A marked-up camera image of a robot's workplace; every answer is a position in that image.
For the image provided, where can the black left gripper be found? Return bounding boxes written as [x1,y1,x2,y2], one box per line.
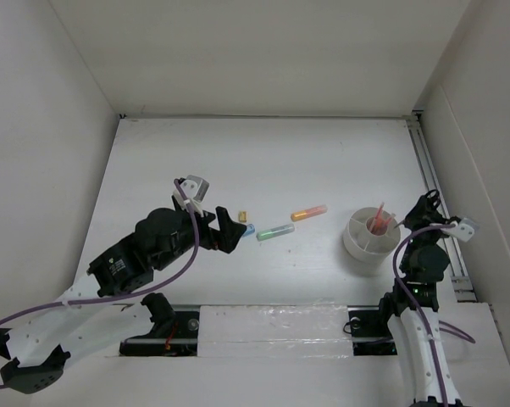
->
[154,202,246,270]

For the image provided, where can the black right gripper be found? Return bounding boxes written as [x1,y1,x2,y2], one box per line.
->
[397,194,452,272]

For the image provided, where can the yellow eraser block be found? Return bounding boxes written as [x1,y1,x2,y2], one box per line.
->
[238,210,247,223]

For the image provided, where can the red slim pen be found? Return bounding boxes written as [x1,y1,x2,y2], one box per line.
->
[370,203,385,236]

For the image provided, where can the orange highlighter pen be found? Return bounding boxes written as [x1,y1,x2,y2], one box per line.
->
[374,213,396,236]

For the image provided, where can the green capped highlighter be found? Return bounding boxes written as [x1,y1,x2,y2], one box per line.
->
[257,224,295,242]

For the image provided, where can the yellow capped pink highlighter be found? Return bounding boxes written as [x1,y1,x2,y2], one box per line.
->
[291,205,328,222]

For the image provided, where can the black handled scissors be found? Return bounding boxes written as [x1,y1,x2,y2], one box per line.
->
[401,189,445,231]

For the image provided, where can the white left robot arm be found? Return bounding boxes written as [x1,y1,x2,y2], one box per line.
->
[0,199,247,394]

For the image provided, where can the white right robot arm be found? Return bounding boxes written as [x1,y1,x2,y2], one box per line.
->
[375,190,464,406]

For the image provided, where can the blue correction tape dispenser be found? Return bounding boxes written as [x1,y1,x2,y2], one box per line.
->
[242,224,255,237]

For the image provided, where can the white round divided container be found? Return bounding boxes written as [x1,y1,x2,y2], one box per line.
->
[342,207,402,266]

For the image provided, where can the white foam front board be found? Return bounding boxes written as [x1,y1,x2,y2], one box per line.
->
[197,304,353,360]

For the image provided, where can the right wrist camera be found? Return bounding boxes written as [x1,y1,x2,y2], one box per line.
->
[446,218,480,243]

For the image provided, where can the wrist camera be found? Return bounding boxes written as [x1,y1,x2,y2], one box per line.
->
[446,218,480,243]
[180,175,209,203]

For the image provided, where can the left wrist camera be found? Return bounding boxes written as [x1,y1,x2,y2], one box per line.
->
[180,175,209,203]

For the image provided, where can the aluminium rail at table edge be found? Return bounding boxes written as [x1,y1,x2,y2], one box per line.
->
[407,110,476,303]

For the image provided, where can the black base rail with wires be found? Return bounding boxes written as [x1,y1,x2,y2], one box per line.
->
[119,303,400,357]

